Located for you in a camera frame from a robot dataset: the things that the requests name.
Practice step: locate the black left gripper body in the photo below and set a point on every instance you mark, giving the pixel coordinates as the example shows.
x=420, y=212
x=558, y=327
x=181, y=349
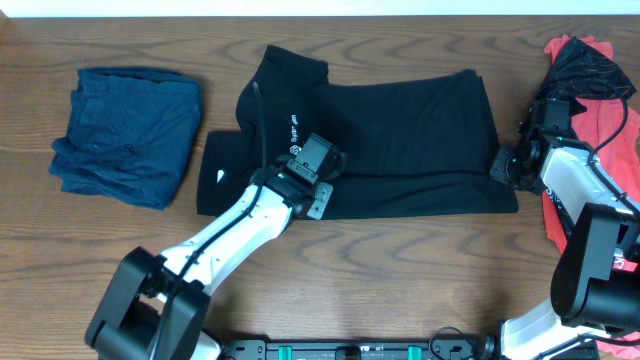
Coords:
x=321, y=198

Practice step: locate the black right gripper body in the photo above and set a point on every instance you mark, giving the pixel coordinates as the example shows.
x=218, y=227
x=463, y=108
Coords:
x=506, y=166

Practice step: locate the black shirt with white logo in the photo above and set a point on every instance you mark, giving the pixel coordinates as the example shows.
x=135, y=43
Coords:
x=412, y=148

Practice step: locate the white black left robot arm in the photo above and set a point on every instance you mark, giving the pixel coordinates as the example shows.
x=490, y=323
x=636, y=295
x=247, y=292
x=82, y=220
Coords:
x=155, y=305

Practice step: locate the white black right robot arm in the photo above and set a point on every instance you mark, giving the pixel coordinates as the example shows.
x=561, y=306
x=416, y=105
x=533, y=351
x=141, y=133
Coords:
x=589, y=299

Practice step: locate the red mesh garment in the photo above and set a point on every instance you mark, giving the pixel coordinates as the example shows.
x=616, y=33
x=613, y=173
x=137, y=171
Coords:
x=619, y=159

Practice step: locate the black patterned garment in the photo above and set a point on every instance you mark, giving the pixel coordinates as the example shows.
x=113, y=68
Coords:
x=580, y=70

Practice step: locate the folded navy blue garment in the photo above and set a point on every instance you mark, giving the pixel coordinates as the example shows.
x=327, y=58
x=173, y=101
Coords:
x=130, y=134

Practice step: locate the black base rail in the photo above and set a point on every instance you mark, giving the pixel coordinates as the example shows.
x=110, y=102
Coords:
x=443, y=347

